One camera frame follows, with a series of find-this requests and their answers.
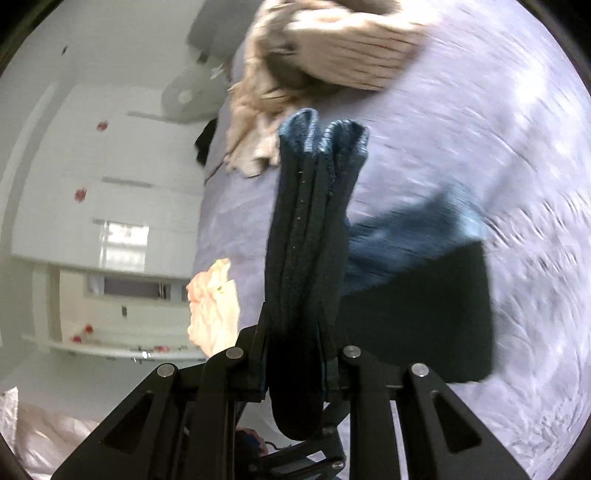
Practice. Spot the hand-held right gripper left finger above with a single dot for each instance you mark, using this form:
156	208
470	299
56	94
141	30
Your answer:
251	364

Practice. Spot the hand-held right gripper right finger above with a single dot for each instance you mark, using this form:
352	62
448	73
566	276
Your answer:
339	374

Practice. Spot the black pants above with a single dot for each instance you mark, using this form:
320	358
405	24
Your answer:
314	258

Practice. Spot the pink cloth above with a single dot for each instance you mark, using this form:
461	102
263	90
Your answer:
212	309

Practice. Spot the white bedding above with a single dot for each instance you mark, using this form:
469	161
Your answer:
37	434

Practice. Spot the black cloth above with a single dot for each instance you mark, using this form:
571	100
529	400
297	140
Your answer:
204	141

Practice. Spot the cream knit fringed cloth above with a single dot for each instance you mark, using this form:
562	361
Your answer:
254	129

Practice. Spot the lavender bed blanket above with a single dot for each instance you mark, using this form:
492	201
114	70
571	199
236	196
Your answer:
485	152

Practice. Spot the cream striped cloth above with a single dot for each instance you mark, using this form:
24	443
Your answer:
351	50

